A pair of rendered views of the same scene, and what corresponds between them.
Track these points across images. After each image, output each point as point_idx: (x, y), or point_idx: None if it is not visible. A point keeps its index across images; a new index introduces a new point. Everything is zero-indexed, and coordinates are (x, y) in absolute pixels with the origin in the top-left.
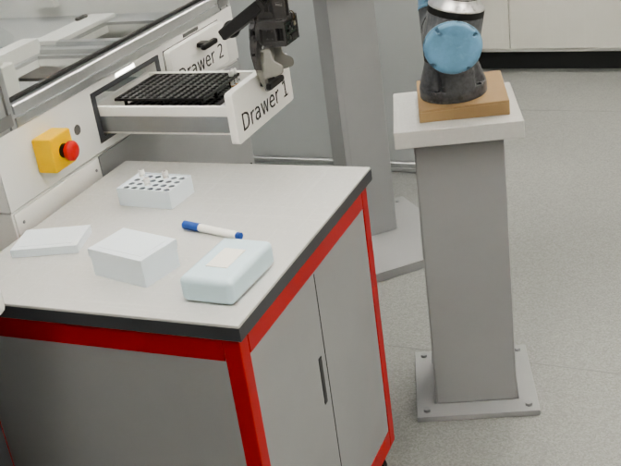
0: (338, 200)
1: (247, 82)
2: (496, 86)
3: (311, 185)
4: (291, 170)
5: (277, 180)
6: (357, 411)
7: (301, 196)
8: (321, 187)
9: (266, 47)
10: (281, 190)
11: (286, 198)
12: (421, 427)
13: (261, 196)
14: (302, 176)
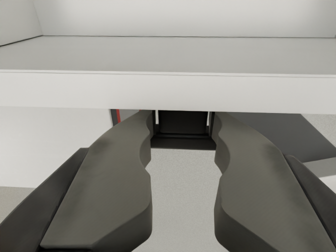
0: (36, 185)
1: (37, 106)
2: None
3: (56, 154)
4: (88, 117)
5: (51, 111)
6: None
7: (25, 153)
8: (56, 164)
9: (239, 239)
10: (26, 127)
11: (12, 139)
12: None
13: (0, 109)
14: (76, 136)
